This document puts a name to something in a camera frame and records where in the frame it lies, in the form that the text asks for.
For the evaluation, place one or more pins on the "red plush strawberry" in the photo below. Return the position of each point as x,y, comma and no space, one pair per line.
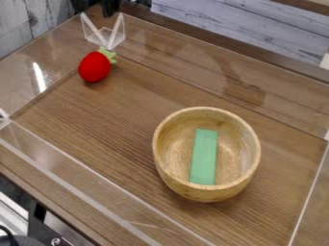
96,65

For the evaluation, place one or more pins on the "clear acrylic tray wall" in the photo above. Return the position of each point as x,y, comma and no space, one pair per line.
75,138

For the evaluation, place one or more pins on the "black metal table frame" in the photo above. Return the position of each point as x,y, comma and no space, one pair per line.
25,217

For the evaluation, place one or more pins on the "green rectangular block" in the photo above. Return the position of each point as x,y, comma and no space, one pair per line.
203,158

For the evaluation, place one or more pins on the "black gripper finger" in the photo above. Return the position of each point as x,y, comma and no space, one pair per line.
81,4
110,7

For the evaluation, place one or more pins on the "wooden oval bowl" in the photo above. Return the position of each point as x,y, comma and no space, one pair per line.
238,152

